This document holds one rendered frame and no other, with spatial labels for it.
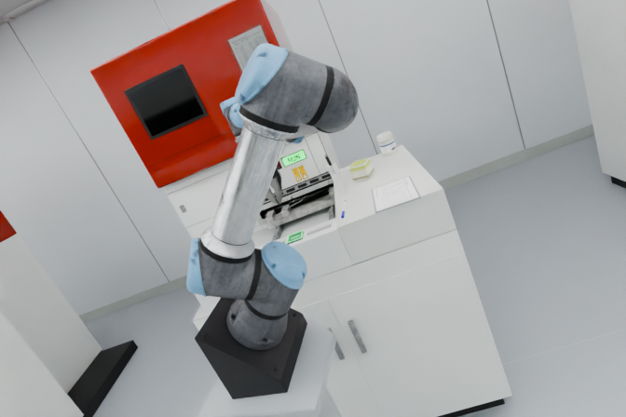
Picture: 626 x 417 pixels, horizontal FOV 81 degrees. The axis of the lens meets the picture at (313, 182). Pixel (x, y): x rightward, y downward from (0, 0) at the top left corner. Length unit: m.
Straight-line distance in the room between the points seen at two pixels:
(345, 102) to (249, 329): 0.56
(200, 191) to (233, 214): 1.17
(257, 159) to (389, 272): 0.73
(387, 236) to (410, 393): 0.66
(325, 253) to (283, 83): 0.72
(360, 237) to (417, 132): 2.22
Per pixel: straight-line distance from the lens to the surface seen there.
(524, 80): 3.58
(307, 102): 0.65
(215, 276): 0.79
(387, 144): 1.65
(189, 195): 1.92
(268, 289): 0.83
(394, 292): 1.32
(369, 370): 1.52
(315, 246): 1.21
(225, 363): 0.95
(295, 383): 0.96
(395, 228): 1.20
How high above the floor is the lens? 1.44
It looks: 16 degrees down
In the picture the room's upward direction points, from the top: 24 degrees counter-clockwise
